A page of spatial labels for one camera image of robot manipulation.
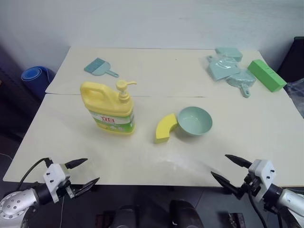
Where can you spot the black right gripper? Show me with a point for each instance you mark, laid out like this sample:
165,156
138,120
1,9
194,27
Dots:
251,186

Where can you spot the yellow pump detergent bottle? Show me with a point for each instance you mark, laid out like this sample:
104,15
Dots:
108,107

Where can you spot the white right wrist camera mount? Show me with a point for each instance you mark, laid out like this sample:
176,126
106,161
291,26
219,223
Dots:
262,171

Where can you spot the yellow curved sponge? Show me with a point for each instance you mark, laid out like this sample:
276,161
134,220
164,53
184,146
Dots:
164,127

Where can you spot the clear plastic bag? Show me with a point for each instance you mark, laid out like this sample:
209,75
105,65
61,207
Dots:
297,95

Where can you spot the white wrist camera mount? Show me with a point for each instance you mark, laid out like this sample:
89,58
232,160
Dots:
262,171
55,175

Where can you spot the pale green bowl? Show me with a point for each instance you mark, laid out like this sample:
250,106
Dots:
194,122

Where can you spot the blue rolled mat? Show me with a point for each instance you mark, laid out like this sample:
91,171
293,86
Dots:
34,77

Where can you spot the black box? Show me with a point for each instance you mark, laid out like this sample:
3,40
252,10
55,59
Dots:
295,57

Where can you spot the dark rounded shape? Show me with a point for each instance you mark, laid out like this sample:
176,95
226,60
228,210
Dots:
184,213
127,217

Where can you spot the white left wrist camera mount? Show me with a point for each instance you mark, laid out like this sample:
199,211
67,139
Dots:
55,175

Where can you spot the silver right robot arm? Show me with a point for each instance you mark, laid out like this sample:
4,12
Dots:
288,198

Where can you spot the small teal dustpan with brush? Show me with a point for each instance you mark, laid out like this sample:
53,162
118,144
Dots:
98,67

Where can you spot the green rectangular block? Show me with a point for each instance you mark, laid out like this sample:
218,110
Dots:
267,74

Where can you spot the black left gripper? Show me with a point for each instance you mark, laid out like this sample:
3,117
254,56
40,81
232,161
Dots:
66,183

